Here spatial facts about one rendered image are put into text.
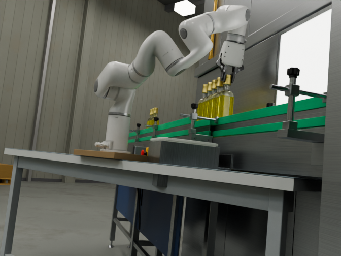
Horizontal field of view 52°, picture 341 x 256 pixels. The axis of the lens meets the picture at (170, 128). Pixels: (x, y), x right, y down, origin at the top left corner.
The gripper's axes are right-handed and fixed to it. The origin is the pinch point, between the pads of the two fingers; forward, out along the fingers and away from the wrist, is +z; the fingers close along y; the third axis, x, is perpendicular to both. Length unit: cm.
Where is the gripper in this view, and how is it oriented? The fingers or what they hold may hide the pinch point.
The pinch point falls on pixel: (227, 77)
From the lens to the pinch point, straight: 157.1
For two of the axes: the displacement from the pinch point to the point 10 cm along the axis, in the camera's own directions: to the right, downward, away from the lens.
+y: -9.4, -1.3, -3.0
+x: 2.8, 1.9, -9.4
